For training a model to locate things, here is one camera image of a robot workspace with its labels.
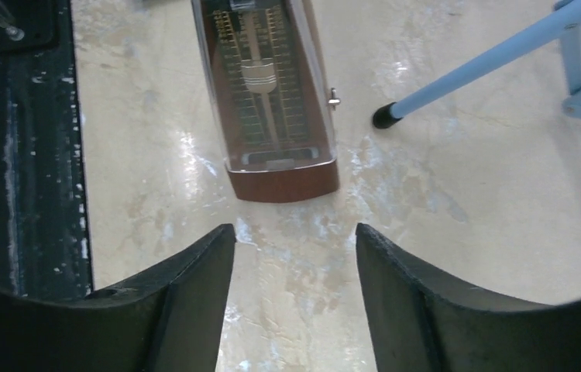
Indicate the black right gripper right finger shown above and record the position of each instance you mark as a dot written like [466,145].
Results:
[422,318]

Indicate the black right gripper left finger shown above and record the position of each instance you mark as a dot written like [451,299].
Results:
[168,317]

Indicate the clear plastic metronome cover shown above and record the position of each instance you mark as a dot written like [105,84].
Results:
[265,87]

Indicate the brown wooden metronome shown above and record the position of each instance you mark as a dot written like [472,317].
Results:
[275,102]

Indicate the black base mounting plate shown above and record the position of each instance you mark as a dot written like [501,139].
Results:
[45,249]

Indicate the blue tripod music stand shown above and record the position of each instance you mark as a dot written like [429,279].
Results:
[564,25]

